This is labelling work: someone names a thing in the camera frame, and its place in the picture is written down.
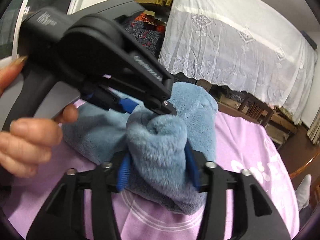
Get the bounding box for blue fleece jacket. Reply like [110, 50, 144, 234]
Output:
[62, 82, 218, 215]

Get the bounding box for person's left hand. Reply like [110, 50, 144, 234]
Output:
[0, 55, 79, 179]

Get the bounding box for purple printed blanket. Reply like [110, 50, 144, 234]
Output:
[3, 112, 299, 239]

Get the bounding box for dark patterned fabric storage box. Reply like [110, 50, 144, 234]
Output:
[125, 11, 166, 58]

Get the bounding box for dark wooden chair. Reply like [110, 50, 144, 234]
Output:
[238, 93, 275, 127]

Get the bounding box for white lace cloth cover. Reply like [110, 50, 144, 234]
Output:
[159, 0, 317, 123]

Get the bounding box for white sock foot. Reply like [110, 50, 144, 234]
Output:
[295, 174, 312, 211]

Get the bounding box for brown wooden bed frame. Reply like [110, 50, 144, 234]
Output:
[175, 73, 266, 126]

